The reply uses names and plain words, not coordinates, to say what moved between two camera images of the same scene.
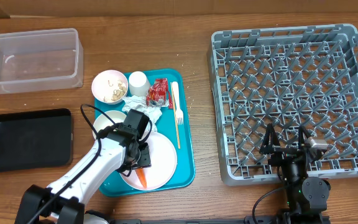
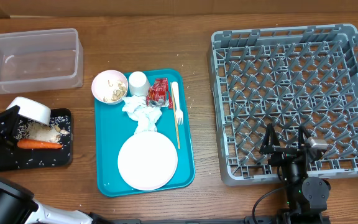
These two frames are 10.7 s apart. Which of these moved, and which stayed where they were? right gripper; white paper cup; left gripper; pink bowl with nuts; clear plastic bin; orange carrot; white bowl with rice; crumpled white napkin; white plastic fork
Moved: orange carrot; left gripper; white bowl with rice
Stayed: white plastic fork; white paper cup; pink bowl with nuts; crumpled white napkin; clear plastic bin; right gripper
